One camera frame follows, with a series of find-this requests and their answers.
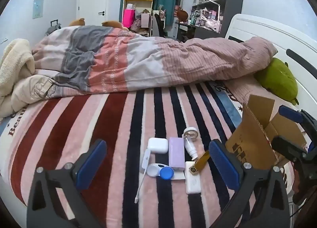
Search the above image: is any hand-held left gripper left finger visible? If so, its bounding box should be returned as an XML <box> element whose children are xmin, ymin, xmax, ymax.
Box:
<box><xmin>27</xmin><ymin>139</ymin><xmax>108</xmax><ymax>228</ymax></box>

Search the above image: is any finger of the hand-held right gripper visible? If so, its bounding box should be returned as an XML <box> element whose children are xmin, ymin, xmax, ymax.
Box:
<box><xmin>278</xmin><ymin>105</ymin><xmax>317</xmax><ymax>142</ymax></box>
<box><xmin>271</xmin><ymin>135</ymin><xmax>310</xmax><ymax>163</ymax></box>

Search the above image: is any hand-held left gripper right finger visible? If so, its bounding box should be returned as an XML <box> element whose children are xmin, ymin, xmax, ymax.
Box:
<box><xmin>209</xmin><ymin>139</ymin><xmax>290</xmax><ymax>228</ymax></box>

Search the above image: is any gold lipstick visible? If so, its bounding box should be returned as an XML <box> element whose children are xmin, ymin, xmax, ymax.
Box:
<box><xmin>189</xmin><ymin>151</ymin><xmax>211</xmax><ymax>174</ymax></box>

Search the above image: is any cardboard box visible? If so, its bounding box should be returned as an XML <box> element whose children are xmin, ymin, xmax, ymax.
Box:
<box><xmin>225</xmin><ymin>94</ymin><xmax>307</xmax><ymax>171</ymax></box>

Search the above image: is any white power bank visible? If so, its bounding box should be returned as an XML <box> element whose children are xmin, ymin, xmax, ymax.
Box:
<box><xmin>185</xmin><ymin>161</ymin><xmax>201</xmax><ymax>194</ymax></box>

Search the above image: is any green plush pillow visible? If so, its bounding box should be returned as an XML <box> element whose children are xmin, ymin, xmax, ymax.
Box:
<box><xmin>254</xmin><ymin>57</ymin><xmax>299</xmax><ymax>106</ymax></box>

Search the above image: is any small white bottle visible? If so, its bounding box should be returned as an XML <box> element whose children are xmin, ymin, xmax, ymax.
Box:
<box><xmin>184</xmin><ymin>137</ymin><xmax>199</xmax><ymax>159</ymax></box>

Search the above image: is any white flat card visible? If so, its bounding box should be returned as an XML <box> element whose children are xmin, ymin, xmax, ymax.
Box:
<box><xmin>171</xmin><ymin>169</ymin><xmax>186</xmax><ymax>180</ymax></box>

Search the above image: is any white tape roll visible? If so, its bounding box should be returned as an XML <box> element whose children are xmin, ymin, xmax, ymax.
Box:
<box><xmin>183</xmin><ymin>127</ymin><xmax>199</xmax><ymax>140</ymax></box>

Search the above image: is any purple power bank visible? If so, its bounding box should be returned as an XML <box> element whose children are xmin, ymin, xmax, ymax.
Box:
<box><xmin>168</xmin><ymin>137</ymin><xmax>186</xmax><ymax>171</ymax></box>

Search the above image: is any white slim stick gadget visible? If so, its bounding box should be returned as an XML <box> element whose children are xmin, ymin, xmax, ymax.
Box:
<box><xmin>134</xmin><ymin>149</ymin><xmax>151</xmax><ymax>204</ymax></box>

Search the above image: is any striped pink blanket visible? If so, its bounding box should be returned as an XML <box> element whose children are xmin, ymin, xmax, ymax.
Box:
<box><xmin>0</xmin><ymin>79</ymin><xmax>298</xmax><ymax>228</ymax></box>

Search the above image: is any white and blue lens case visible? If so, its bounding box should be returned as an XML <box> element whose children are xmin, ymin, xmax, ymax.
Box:
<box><xmin>146</xmin><ymin>163</ymin><xmax>175</xmax><ymax>178</ymax></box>

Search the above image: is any white earbuds case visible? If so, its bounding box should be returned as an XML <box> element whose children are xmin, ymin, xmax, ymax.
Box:
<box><xmin>147</xmin><ymin>138</ymin><xmax>169</xmax><ymax>154</ymax></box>

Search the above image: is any white headboard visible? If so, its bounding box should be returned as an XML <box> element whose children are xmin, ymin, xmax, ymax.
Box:
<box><xmin>224</xmin><ymin>13</ymin><xmax>317</xmax><ymax>124</ymax></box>

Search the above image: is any pink and grey patchwork quilt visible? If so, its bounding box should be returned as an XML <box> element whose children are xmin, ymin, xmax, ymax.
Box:
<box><xmin>31</xmin><ymin>25</ymin><xmax>278</xmax><ymax>95</ymax></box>

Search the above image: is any cream fleece blanket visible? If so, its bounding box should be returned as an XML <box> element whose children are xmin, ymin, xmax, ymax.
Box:
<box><xmin>0</xmin><ymin>38</ymin><xmax>36</xmax><ymax>100</ymax></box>

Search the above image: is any tall bookshelf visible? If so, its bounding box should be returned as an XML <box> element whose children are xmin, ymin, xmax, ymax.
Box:
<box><xmin>191</xmin><ymin>0</ymin><xmax>244</xmax><ymax>37</ymax></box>

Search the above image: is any dark desk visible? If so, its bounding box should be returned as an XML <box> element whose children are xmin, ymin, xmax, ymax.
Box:
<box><xmin>175</xmin><ymin>21</ymin><xmax>199</xmax><ymax>42</ymax></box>

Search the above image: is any brown plush bear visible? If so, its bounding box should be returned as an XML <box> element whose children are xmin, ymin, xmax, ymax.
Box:
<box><xmin>101</xmin><ymin>20</ymin><xmax>129</xmax><ymax>31</ymax></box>
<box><xmin>68</xmin><ymin>18</ymin><xmax>86</xmax><ymax>27</ymax></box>

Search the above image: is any dark suitcase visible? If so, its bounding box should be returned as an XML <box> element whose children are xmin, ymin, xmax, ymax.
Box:
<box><xmin>45</xmin><ymin>20</ymin><xmax>62</xmax><ymax>36</ymax></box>

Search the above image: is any pink bag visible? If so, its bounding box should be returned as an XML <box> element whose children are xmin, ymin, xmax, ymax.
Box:
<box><xmin>123</xmin><ymin>9</ymin><xmax>136</xmax><ymax>28</ymax></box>

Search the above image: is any black chair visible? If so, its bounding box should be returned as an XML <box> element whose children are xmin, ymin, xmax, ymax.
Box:
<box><xmin>152</xmin><ymin>10</ymin><xmax>171</xmax><ymax>37</ymax></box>

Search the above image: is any white door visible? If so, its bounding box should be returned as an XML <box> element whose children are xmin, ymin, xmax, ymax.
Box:
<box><xmin>75</xmin><ymin>0</ymin><xmax>109</xmax><ymax>26</ymax></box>

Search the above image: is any light blue wall panel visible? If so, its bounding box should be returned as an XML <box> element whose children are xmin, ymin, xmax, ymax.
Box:
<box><xmin>33</xmin><ymin>0</ymin><xmax>44</xmax><ymax>19</ymax></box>

